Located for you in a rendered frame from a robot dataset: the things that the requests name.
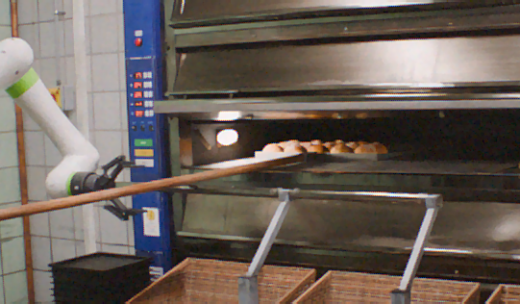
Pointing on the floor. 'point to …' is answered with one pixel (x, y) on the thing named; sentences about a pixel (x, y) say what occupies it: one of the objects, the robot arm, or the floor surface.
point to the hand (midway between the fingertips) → (140, 189)
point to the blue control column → (142, 18)
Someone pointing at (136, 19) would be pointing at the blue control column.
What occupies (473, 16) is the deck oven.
